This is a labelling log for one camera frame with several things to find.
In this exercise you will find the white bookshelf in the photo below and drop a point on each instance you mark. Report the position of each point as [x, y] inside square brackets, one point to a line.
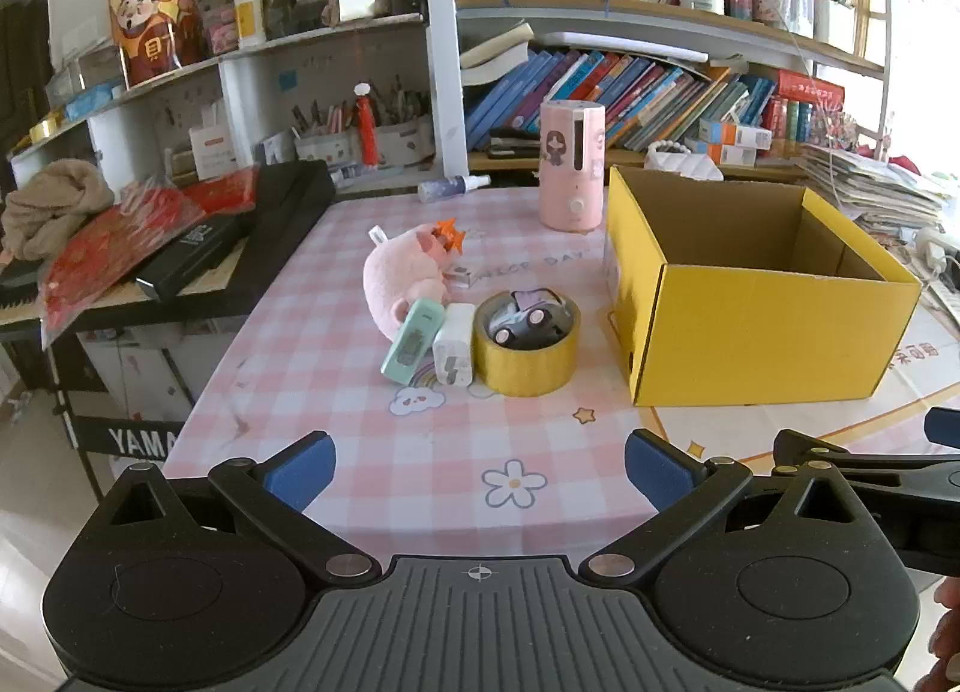
[442, 62]

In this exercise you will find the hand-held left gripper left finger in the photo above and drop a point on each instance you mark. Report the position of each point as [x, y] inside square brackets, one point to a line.
[304, 471]

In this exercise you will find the row of leaning blue books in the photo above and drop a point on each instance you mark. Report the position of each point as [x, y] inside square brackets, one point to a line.
[622, 95]

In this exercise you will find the white power adapter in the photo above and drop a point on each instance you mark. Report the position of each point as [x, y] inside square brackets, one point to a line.
[937, 249]

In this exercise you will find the short orange white box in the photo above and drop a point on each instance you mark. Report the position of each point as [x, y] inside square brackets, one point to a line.
[731, 154]

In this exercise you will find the thick cream-paged book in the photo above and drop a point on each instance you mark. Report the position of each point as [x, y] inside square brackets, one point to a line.
[495, 50]

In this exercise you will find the bunch of pens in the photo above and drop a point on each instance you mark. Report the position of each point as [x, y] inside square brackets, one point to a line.
[397, 103]

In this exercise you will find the person's right hand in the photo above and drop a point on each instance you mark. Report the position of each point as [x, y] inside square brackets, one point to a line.
[949, 621]

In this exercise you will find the pink humidifier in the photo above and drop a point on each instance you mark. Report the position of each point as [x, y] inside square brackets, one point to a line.
[570, 197]

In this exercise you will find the white rectangular pen holder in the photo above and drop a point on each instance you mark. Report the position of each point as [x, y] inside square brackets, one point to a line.
[322, 148]

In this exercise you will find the black digital piano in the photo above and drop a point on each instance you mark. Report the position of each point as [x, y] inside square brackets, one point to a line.
[292, 204]

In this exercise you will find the pink plush pig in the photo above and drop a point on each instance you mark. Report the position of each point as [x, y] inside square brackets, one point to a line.
[397, 279]

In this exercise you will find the pink checkered tablecloth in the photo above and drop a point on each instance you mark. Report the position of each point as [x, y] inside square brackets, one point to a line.
[337, 399]

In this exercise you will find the long orange white box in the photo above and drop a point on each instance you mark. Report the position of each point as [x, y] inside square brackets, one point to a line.
[735, 134]

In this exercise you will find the red wrapped packet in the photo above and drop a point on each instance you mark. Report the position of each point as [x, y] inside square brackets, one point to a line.
[112, 249]

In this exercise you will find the white box red label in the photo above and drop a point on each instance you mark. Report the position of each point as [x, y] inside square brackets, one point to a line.
[211, 152]

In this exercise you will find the stack of papers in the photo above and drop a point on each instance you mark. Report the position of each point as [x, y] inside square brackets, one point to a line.
[870, 185]

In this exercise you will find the mint green handheld device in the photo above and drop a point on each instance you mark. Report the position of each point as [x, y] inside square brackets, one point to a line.
[411, 343]

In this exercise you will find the red tassel ornament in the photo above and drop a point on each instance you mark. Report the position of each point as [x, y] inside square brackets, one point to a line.
[367, 129]

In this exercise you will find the white pen cup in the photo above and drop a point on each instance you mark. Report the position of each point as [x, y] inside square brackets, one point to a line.
[834, 24]

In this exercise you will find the grey toy car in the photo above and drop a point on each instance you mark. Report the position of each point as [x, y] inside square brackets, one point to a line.
[525, 317]

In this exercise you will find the black slim box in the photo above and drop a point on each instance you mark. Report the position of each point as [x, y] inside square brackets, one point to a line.
[187, 257]

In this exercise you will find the blue tissue packet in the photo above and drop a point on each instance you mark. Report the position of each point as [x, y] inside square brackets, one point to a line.
[94, 101]

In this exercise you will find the yellow tape roll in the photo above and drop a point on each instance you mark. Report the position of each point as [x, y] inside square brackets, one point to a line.
[525, 371]

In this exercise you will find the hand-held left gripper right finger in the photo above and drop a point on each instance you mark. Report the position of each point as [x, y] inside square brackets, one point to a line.
[660, 471]

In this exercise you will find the beige towel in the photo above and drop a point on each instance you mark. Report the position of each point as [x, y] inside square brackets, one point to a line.
[52, 208]

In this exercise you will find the yellow cardboard box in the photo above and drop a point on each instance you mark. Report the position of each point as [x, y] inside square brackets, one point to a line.
[750, 339]

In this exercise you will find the clear spray bottle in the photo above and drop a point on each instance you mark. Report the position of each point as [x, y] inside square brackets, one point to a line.
[442, 188]

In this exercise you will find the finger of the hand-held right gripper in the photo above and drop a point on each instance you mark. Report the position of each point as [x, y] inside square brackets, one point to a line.
[943, 428]
[885, 471]

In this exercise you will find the white bottle yellow label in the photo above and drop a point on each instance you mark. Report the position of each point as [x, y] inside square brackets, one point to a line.
[250, 17]

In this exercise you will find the fortune god paper decoration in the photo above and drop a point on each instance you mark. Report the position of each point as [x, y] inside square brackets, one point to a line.
[154, 32]

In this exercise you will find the red envelope pack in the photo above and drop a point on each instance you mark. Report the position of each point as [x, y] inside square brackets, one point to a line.
[225, 189]

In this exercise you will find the red boxed book set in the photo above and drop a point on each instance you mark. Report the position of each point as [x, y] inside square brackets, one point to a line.
[810, 92]

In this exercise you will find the white charger block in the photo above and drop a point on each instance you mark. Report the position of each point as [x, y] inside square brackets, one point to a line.
[452, 347]

